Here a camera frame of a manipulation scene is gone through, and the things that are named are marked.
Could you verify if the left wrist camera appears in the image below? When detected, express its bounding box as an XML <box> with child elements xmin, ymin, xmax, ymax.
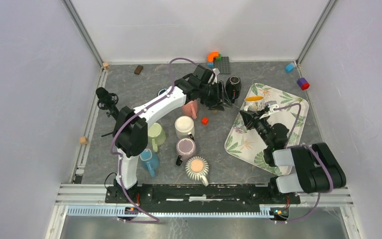
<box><xmin>211</xmin><ymin>68</ymin><xmax>220</xmax><ymax>84</ymax></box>

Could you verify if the black mug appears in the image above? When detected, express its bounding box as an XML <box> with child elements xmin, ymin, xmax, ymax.
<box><xmin>225</xmin><ymin>76</ymin><xmax>242</xmax><ymax>104</ymax></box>

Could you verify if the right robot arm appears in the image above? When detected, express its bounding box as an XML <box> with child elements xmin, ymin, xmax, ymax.
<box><xmin>239</xmin><ymin>110</ymin><xmax>347</xmax><ymax>203</ymax></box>

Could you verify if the light blue mug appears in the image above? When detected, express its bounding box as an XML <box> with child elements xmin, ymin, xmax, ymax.
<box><xmin>139</xmin><ymin>148</ymin><xmax>160</xmax><ymax>178</ymax></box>

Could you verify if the grey lego baseplate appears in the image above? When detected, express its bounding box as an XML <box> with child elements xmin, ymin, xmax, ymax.
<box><xmin>213</xmin><ymin>56</ymin><xmax>231</xmax><ymax>74</ymax></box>

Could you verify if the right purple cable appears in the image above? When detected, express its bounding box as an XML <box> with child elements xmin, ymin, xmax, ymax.
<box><xmin>273</xmin><ymin>102</ymin><xmax>335</xmax><ymax>225</ymax></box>

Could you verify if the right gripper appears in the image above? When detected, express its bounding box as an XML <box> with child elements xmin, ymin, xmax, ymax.
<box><xmin>239</xmin><ymin>109</ymin><xmax>272</xmax><ymax>148</ymax></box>

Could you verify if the white ribbed mug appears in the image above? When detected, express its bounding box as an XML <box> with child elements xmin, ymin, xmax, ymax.
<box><xmin>185</xmin><ymin>156</ymin><xmax>209</xmax><ymax>187</ymax></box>

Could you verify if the mauve purple mug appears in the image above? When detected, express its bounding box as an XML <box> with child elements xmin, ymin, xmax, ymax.
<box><xmin>176</xmin><ymin>138</ymin><xmax>196</xmax><ymax>166</ymax></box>

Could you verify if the light green mug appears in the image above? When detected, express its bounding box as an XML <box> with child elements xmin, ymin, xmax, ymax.
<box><xmin>148</xmin><ymin>122</ymin><xmax>166</xmax><ymax>152</ymax></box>

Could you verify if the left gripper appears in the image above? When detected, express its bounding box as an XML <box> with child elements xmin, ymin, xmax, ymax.
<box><xmin>198</xmin><ymin>81</ymin><xmax>233</xmax><ymax>112</ymax></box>

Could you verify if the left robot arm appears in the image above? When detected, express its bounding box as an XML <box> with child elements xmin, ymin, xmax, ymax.
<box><xmin>111</xmin><ymin>65</ymin><xmax>233</xmax><ymax>203</ymax></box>

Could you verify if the green lego brick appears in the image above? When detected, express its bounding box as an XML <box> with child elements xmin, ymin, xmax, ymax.
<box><xmin>213</xmin><ymin>54</ymin><xmax>222</xmax><ymax>62</ymax></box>

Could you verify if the white floral mug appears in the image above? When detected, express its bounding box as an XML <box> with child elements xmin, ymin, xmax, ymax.
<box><xmin>243</xmin><ymin>96</ymin><xmax>266</xmax><ymax>112</ymax></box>

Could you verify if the light blue block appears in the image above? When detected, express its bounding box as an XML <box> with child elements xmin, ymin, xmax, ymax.
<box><xmin>285</xmin><ymin>62</ymin><xmax>296</xmax><ymax>72</ymax></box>

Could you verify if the navy blue mug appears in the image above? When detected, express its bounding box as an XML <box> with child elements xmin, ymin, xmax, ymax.
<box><xmin>157</xmin><ymin>88</ymin><xmax>168</xmax><ymax>96</ymax></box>

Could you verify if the purple cable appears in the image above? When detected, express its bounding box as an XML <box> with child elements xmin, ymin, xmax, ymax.
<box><xmin>273</xmin><ymin>102</ymin><xmax>335</xmax><ymax>225</ymax></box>
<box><xmin>109</xmin><ymin>57</ymin><xmax>198</xmax><ymax>224</ymax></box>

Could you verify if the purple and red block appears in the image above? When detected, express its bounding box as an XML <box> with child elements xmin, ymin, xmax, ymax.
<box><xmin>297</xmin><ymin>77</ymin><xmax>310</xmax><ymax>91</ymax></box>

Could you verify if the red cube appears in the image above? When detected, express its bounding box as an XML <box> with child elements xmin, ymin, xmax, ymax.
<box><xmin>201</xmin><ymin>117</ymin><xmax>209</xmax><ymax>125</ymax></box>

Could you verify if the wooden cube by rail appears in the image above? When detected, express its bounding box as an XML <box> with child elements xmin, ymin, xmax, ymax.
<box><xmin>79</xmin><ymin>136</ymin><xmax>89</xmax><ymax>145</ymax></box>

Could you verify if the brown block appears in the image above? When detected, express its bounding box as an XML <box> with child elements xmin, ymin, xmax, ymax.
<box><xmin>134</xmin><ymin>65</ymin><xmax>144</xmax><ymax>75</ymax></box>

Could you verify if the pink mug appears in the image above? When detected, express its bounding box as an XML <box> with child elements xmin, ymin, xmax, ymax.
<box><xmin>181</xmin><ymin>100</ymin><xmax>198</xmax><ymax>120</ymax></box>

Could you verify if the orange curved lego piece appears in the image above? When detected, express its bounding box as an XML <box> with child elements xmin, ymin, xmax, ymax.
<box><xmin>207</xmin><ymin>51</ymin><xmax>219</xmax><ymax>62</ymax></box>

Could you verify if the cream white mug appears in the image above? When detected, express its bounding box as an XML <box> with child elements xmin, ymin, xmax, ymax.
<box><xmin>175</xmin><ymin>116</ymin><xmax>195</xmax><ymax>140</ymax></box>

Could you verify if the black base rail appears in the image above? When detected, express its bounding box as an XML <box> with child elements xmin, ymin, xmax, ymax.
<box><xmin>105</xmin><ymin>184</ymin><xmax>301</xmax><ymax>213</ymax></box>

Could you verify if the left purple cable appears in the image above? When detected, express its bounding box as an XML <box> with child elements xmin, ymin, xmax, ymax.
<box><xmin>109</xmin><ymin>57</ymin><xmax>198</xmax><ymax>224</ymax></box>

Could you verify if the floral leaf tray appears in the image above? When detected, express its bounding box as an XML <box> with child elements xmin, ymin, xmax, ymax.
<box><xmin>224</xmin><ymin>83</ymin><xmax>309</xmax><ymax>176</ymax></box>

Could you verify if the corner wooden cube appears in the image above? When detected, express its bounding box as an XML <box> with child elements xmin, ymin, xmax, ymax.
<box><xmin>102</xmin><ymin>62</ymin><xmax>110</xmax><ymax>70</ymax></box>

